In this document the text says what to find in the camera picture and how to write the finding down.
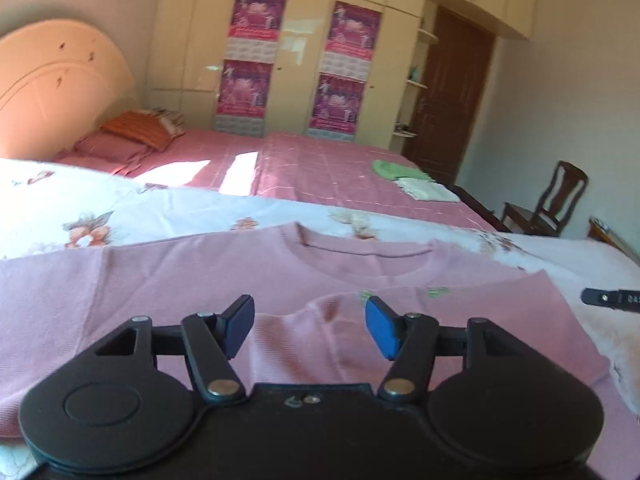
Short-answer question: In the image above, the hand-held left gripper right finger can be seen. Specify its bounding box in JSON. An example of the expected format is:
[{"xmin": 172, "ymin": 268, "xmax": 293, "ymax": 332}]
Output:
[{"xmin": 364, "ymin": 296, "xmax": 529, "ymax": 404}]

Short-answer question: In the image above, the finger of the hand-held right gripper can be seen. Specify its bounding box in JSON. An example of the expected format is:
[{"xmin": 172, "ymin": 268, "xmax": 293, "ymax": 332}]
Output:
[{"xmin": 581, "ymin": 287, "xmax": 621, "ymax": 311}]

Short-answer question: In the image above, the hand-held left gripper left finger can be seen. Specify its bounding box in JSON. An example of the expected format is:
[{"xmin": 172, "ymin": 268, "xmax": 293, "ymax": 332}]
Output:
[{"xmin": 93, "ymin": 294, "xmax": 256, "ymax": 405}]

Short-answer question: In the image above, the pink knit sweater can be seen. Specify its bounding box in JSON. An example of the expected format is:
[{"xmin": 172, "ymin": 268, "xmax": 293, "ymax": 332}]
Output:
[{"xmin": 0, "ymin": 222, "xmax": 611, "ymax": 440}]

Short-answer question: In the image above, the wooden side table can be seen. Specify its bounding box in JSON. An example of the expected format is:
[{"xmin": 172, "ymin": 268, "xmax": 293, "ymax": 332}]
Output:
[{"xmin": 587, "ymin": 217, "xmax": 640, "ymax": 267}]

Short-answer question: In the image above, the dark wooden chair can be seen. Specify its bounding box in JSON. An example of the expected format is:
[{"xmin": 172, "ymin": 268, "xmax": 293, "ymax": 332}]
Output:
[{"xmin": 501, "ymin": 160, "xmax": 589, "ymax": 237}]

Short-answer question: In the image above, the floral bed sheet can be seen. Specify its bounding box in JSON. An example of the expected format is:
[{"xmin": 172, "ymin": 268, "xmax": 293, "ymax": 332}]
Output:
[{"xmin": 0, "ymin": 157, "xmax": 640, "ymax": 480}]

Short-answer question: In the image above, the folded white cloth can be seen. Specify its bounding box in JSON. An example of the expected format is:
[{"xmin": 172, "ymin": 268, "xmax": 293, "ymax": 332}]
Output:
[{"xmin": 396, "ymin": 177, "xmax": 461, "ymax": 204}]

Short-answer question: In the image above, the folded green cloth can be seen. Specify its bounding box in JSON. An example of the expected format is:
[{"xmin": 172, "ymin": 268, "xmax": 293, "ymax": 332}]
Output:
[{"xmin": 372, "ymin": 159, "xmax": 434, "ymax": 182}]

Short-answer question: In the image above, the pink checked bedspread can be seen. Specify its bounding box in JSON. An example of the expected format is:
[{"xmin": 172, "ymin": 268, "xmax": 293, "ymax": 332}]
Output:
[{"xmin": 52, "ymin": 127, "xmax": 498, "ymax": 233}]

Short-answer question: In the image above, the white patterned pillow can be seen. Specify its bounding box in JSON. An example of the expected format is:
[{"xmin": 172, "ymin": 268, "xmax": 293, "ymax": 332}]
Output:
[{"xmin": 148, "ymin": 107, "xmax": 187, "ymax": 137}]

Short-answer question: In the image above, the pink pillow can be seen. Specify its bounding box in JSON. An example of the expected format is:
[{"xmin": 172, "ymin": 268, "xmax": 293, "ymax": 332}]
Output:
[{"xmin": 74, "ymin": 130, "xmax": 153, "ymax": 165}]

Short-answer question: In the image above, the orange striped pillow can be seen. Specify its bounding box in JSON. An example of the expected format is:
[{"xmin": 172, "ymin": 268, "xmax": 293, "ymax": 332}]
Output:
[{"xmin": 101, "ymin": 111, "xmax": 173, "ymax": 152}]

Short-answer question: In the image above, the brown wooden door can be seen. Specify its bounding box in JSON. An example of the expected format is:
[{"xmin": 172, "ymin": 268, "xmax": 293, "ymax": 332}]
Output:
[{"xmin": 400, "ymin": 4, "xmax": 497, "ymax": 186}]

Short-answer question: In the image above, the cream corner shelf unit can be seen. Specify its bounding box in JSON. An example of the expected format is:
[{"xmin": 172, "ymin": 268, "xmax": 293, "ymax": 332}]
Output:
[{"xmin": 391, "ymin": 12, "xmax": 440, "ymax": 141}]

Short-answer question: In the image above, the cream wardrobe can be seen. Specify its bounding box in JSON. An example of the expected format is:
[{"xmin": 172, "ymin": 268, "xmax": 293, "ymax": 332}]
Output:
[{"xmin": 147, "ymin": 0, "xmax": 538, "ymax": 151}]

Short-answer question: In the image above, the cream arched headboard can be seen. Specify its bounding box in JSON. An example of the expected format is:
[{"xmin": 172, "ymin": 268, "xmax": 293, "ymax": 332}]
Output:
[{"xmin": 0, "ymin": 24, "xmax": 137, "ymax": 161}]

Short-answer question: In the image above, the dark wooden bed frame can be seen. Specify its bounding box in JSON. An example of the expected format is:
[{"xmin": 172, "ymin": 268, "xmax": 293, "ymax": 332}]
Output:
[{"xmin": 447, "ymin": 183, "xmax": 512, "ymax": 233}]

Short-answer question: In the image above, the purple wall poster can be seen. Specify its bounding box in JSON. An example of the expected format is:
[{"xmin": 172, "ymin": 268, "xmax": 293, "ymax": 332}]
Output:
[
  {"xmin": 227, "ymin": 0, "xmax": 289, "ymax": 64},
  {"xmin": 307, "ymin": 73, "xmax": 366, "ymax": 143},
  {"xmin": 320, "ymin": 1, "xmax": 382, "ymax": 82},
  {"xmin": 214, "ymin": 59, "xmax": 274, "ymax": 137}
]

